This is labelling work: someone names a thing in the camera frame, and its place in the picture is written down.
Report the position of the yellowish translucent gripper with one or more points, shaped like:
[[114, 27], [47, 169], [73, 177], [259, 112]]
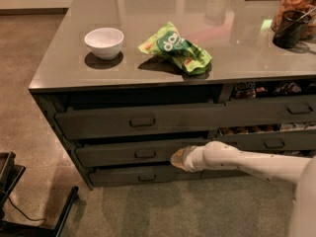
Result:
[[190, 158]]

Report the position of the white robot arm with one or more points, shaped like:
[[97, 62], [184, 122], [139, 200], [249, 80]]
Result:
[[288, 171]]

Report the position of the snack packets in top drawer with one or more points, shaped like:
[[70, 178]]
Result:
[[250, 90]]

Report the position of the grey drawer cabinet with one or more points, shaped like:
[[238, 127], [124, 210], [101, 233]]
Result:
[[126, 83]]

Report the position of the green snack bag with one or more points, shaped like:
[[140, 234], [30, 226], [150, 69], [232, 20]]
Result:
[[169, 45]]

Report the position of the white ceramic bowl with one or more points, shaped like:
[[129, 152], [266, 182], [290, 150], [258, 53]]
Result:
[[105, 43]]

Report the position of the dark mesh cup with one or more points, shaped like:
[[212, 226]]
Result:
[[291, 28]]

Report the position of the glass jar of nuts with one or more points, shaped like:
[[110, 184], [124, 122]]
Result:
[[302, 6]]

